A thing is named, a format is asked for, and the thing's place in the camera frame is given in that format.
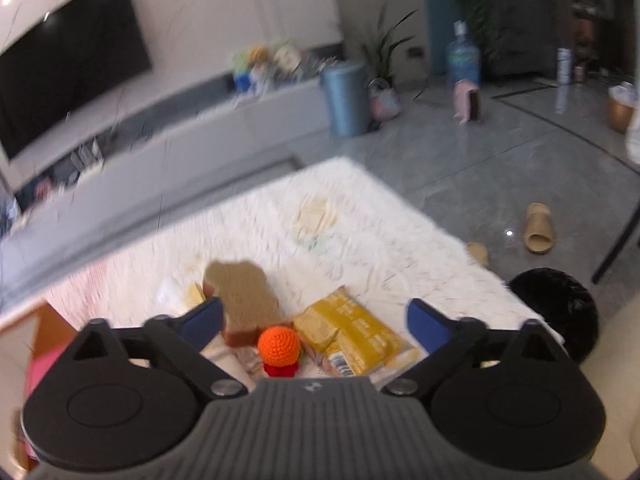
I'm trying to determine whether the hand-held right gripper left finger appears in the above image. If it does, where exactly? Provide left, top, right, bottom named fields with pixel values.
left=72, top=296, right=249, bottom=402

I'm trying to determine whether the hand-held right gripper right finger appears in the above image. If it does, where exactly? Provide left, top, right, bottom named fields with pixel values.
left=381, top=298, right=573, bottom=398

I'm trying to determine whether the brown plush toy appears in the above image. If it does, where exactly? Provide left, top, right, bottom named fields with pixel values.
left=202, top=259, right=281, bottom=347

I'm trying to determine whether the orange and red crochet toy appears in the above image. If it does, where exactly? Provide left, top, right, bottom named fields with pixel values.
left=257, top=325, right=303, bottom=378

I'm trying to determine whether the orange rimmed storage box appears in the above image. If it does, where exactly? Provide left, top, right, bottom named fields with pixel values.
left=0, top=300, right=81, bottom=361

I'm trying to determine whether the white plastic packet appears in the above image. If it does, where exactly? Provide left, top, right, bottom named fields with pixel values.
left=200, top=335, right=263, bottom=386

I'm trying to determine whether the yellow snack packet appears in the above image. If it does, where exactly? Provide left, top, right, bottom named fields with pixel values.
left=292, top=285, right=423, bottom=378

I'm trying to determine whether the beige slipper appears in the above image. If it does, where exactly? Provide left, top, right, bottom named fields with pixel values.
left=466, top=242, right=491, bottom=267
left=522, top=203, right=555, bottom=255

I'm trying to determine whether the black trash bin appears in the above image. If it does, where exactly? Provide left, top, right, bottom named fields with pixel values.
left=507, top=268, right=599, bottom=365

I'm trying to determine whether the white fluffy blanket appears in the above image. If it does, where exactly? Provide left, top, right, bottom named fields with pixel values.
left=0, top=156, right=566, bottom=386

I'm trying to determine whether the white marble television cabinet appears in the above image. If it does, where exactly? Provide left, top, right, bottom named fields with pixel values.
left=0, top=67, right=347, bottom=281

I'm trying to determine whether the pink space heater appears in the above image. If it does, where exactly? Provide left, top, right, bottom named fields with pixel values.
left=452, top=80, right=482, bottom=125

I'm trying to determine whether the pink white woven bag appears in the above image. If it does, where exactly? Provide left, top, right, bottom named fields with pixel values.
left=367, top=80, right=403, bottom=121

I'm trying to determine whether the blue metal trash can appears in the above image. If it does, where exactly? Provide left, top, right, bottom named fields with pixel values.
left=320, top=60, right=373, bottom=138

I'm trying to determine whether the blue water dispenser bottle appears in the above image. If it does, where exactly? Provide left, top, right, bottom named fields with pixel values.
left=446, top=20, right=482, bottom=86

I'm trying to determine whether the brown teddy bear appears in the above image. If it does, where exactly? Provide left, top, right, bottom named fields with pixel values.
left=247, top=45, right=271, bottom=78

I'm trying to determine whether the white round plush toy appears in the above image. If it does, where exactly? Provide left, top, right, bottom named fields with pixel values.
left=274, top=44, right=303, bottom=80

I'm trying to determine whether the tall green potted plant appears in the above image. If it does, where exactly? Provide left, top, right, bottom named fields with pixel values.
left=357, top=5, right=420, bottom=86

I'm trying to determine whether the dark grey cabinet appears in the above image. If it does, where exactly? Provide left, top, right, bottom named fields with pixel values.
left=487, top=0, right=560, bottom=81

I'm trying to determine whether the black wall television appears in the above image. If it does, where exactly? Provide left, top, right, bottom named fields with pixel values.
left=0, top=0, right=153, bottom=161

